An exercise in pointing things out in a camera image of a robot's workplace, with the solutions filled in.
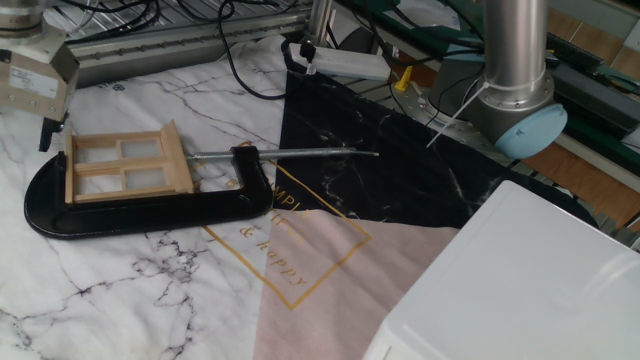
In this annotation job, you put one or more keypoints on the upright aluminium post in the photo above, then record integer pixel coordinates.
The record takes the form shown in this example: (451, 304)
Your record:
(320, 20)

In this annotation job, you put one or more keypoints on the silver Schunk gripper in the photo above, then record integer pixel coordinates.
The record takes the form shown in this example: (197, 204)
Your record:
(35, 85)

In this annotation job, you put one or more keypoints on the silver grey UR5 robot arm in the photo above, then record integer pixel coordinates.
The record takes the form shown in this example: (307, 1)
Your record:
(510, 60)

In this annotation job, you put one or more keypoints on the white power strip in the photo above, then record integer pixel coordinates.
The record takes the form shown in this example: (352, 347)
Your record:
(350, 62)

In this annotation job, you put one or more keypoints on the white wrist mounting adapter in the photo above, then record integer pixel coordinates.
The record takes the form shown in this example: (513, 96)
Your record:
(20, 20)

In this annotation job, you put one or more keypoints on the marble pink black patterned cloth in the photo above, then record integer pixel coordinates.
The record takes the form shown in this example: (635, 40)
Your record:
(125, 290)

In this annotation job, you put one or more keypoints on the round metal robot base plate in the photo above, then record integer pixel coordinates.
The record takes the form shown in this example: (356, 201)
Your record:
(440, 120)

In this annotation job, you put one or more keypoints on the yellow plastic clip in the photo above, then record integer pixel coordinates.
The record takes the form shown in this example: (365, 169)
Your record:
(403, 80)

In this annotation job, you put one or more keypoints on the miniature wooden sliding window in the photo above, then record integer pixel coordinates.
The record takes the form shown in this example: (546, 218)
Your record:
(175, 160)

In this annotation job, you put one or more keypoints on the white paper sheet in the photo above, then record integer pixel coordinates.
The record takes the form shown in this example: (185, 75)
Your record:
(430, 12)

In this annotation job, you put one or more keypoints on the long aluminium rail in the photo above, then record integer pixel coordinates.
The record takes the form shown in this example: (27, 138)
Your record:
(175, 50)

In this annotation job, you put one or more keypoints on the black C-clamp with steel screw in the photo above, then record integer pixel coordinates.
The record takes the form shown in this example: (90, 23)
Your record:
(150, 215)

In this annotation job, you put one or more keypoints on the white plastic box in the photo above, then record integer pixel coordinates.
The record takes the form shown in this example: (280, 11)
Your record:
(525, 275)

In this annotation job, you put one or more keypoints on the white zip tie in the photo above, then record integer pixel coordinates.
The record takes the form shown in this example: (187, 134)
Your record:
(455, 117)

